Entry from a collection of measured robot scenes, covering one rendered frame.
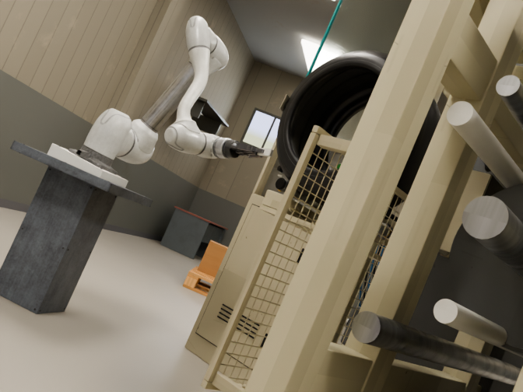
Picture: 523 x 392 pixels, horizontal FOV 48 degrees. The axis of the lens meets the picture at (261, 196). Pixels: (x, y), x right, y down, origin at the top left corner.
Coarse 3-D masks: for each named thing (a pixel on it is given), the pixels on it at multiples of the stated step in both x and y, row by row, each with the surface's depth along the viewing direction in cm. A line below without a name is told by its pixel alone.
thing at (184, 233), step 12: (180, 216) 908; (192, 216) 904; (168, 228) 908; (180, 228) 905; (192, 228) 902; (204, 228) 899; (216, 228) 966; (168, 240) 905; (180, 240) 902; (192, 240) 899; (204, 240) 926; (216, 240) 997; (180, 252) 899; (192, 252) 896; (204, 252) 1009
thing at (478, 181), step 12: (468, 180) 202; (480, 180) 200; (492, 180) 200; (468, 192) 201; (480, 192) 198; (492, 192) 202; (468, 204) 200; (456, 216) 201; (456, 228) 199; (444, 240) 200; (444, 252) 215
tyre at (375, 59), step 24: (312, 72) 218; (336, 72) 225; (360, 72) 225; (312, 96) 231; (336, 96) 237; (360, 96) 235; (288, 120) 216; (312, 120) 237; (336, 120) 239; (432, 120) 197; (288, 144) 213; (288, 168) 210; (408, 168) 193; (312, 192) 203; (408, 192) 202
